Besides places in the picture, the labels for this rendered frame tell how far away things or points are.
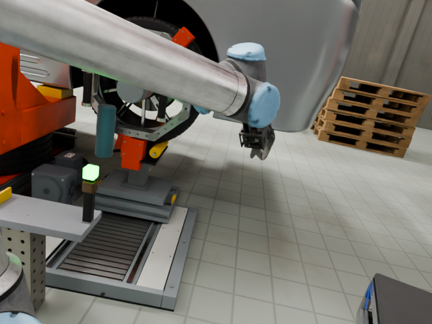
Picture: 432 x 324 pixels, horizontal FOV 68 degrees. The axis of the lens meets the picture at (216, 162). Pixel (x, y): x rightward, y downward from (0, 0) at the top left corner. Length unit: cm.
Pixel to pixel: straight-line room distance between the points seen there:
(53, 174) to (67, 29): 130
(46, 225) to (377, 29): 979
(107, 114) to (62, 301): 84
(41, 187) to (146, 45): 132
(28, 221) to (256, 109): 89
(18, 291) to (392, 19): 1023
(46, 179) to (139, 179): 55
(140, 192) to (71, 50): 155
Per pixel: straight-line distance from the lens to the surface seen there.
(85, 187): 116
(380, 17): 1034
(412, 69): 1071
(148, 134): 173
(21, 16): 44
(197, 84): 54
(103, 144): 169
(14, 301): 76
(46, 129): 187
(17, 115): 164
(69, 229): 120
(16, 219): 128
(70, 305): 158
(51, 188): 171
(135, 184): 202
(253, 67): 81
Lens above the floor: 111
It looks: 20 degrees down
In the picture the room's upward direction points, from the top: 11 degrees clockwise
